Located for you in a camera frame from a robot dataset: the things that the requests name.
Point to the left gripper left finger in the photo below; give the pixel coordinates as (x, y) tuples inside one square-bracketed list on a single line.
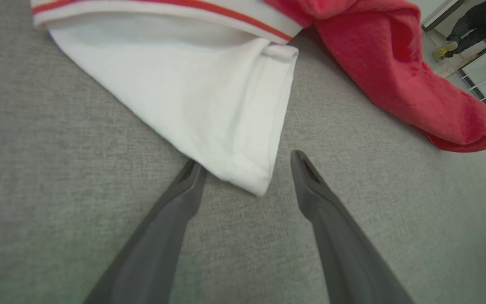
[(158, 245)]

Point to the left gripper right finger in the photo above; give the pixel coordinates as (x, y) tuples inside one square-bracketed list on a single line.
[(340, 245)]

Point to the red jersey with white sleeves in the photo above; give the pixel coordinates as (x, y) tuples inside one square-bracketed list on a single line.
[(205, 97)]

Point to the person in dark clothes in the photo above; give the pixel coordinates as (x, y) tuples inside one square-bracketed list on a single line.
[(477, 23)]

